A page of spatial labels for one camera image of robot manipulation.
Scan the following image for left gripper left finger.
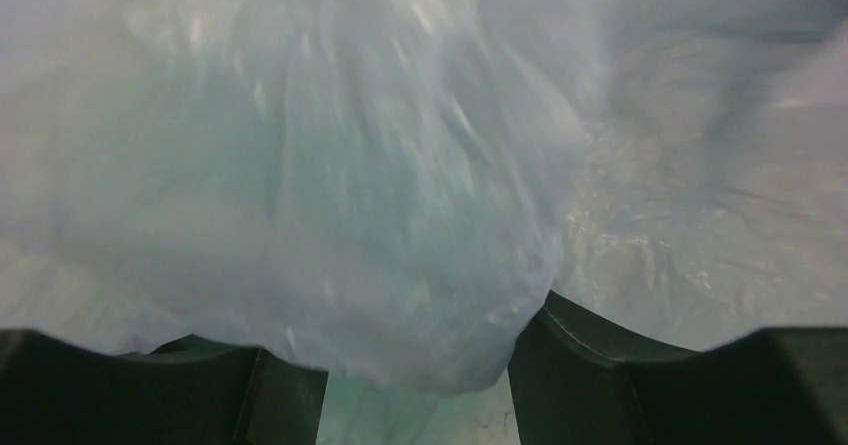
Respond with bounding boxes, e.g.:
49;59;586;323
1;330;328;444

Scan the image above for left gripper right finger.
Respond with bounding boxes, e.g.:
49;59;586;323
508;294;847;445

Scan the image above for light blue plastic trash bag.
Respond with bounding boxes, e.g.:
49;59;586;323
0;0;848;445

